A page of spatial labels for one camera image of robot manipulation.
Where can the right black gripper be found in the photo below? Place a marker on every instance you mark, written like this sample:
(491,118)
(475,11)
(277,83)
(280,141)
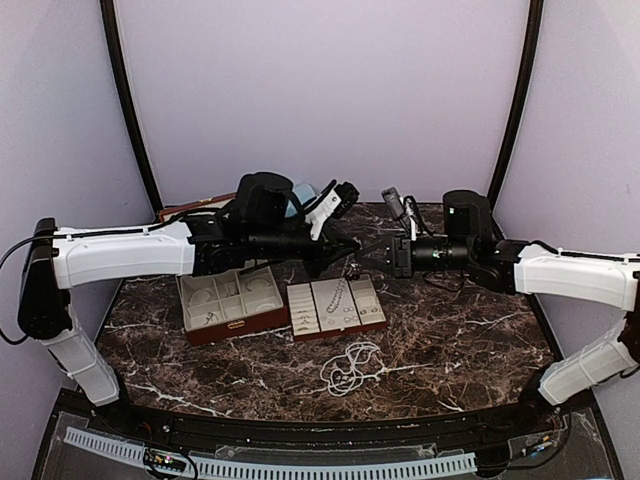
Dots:
(400,256)

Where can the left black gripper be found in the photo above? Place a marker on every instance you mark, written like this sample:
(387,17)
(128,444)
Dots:
(331,247)

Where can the white bangle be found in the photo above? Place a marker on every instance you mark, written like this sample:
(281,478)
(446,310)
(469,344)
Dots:
(267,305)

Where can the large red jewelry box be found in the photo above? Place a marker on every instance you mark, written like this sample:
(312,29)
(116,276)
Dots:
(222,306)

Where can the small red jewelry tray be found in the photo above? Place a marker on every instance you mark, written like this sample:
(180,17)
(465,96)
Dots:
(334,307)

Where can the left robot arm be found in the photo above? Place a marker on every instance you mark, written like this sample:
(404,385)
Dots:
(60,259)

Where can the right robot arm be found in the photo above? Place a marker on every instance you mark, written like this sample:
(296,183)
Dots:
(605,287)

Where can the light blue faceted cup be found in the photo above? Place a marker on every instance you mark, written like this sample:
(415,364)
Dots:
(305,193)

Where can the white cable duct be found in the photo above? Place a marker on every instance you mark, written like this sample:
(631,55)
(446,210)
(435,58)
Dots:
(251,463)

